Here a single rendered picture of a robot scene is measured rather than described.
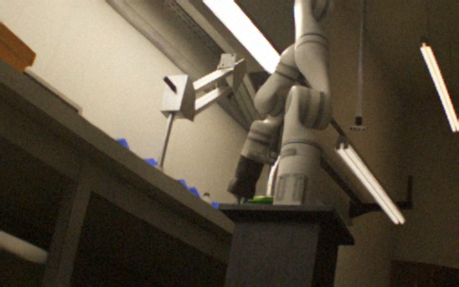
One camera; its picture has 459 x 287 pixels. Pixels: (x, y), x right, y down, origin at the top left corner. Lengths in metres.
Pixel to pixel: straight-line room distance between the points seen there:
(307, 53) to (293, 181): 0.37
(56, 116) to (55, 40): 1.35
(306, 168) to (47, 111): 0.56
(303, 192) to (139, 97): 1.62
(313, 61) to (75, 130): 0.64
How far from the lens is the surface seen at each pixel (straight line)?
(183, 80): 1.42
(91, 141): 1.10
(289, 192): 1.21
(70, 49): 2.42
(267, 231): 1.14
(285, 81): 1.63
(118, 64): 2.63
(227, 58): 1.75
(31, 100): 1.01
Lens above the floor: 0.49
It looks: 24 degrees up
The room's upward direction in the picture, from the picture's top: 10 degrees clockwise
